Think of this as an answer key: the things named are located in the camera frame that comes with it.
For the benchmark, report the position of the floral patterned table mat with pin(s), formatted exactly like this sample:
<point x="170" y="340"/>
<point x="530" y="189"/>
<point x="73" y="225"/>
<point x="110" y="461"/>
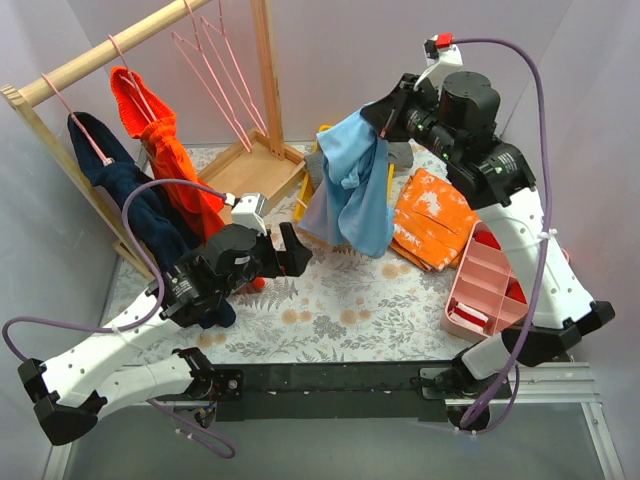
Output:
<point x="346" y="307"/>

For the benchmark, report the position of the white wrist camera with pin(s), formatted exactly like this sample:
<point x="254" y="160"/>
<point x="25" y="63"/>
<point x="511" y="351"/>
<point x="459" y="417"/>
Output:
<point x="443" y="58"/>
<point x="248" y="211"/>

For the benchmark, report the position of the red cloth front compartment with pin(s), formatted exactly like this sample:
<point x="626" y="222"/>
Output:
<point x="473" y="318"/>

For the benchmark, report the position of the navy blue garment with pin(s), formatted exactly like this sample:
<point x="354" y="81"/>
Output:
<point x="152" y="218"/>

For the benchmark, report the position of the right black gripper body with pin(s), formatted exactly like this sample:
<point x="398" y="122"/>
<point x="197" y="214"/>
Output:
<point x="396" y="112"/>

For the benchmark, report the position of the pink hanger with orange garment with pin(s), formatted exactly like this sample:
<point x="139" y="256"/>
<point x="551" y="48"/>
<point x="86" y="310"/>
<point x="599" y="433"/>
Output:
<point x="142" y="105"/>

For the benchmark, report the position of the grey shorts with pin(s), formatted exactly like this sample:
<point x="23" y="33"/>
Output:
<point x="399" y="154"/>

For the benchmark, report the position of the light blue shorts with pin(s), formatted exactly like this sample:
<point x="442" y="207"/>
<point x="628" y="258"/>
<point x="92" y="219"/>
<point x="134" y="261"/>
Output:
<point x="350" y="204"/>

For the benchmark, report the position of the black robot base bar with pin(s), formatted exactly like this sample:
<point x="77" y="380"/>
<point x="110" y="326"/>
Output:
<point x="418" y="390"/>

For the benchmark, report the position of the empty pink hanger right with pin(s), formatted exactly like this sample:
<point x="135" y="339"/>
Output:
<point x="220" y="46"/>

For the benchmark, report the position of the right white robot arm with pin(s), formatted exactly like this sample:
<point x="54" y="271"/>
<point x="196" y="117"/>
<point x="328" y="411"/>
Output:
<point x="499" y="186"/>

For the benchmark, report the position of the red cloth right compartment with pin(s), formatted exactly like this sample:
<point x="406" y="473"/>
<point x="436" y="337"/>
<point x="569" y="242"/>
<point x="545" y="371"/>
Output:
<point x="515" y="292"/>

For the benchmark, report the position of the empty pink hanger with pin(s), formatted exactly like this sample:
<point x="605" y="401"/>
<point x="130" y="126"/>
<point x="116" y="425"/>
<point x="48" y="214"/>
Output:
<point x="220" y="46"/>
<point x="217" y="94"/>

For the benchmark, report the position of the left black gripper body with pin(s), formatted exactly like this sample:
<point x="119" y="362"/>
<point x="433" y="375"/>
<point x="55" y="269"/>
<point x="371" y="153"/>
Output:
<point x="272" y="255"/>

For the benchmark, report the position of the pink compartment organizer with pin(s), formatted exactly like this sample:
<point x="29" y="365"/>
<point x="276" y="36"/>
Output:
<point x="480" y="282"/>

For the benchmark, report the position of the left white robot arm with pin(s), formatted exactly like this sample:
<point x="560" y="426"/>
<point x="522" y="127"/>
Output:
<point x="74" y="390"/>

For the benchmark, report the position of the red cloth compartment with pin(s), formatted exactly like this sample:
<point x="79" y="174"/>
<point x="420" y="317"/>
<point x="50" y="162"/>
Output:
<point x="515" y="292"/>
<point x="473" y="318"/>

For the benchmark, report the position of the pink hanger with navy garment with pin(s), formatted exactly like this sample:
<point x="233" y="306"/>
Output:
<point x="104" y="159"/>

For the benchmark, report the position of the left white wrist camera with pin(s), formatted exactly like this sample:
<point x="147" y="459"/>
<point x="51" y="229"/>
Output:
<point x="248" y="211"/>

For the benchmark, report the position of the red cloth in organizer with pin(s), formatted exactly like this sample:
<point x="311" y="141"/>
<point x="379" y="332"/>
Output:
<point x="486" y="238"/>

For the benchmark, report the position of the orange tie-dye shorts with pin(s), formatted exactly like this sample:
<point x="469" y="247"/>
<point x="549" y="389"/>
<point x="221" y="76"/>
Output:
<point x="432" y="222"/>

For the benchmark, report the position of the empty pink hanger left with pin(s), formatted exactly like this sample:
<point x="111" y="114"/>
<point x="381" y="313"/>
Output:
<point x="217" y="94"/>

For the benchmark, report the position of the bright orange garment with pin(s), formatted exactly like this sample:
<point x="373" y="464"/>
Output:
<point x="170" y="159"/>

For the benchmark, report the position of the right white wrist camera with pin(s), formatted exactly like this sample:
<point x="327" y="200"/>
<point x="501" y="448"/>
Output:
<point x="443" y="58"/>

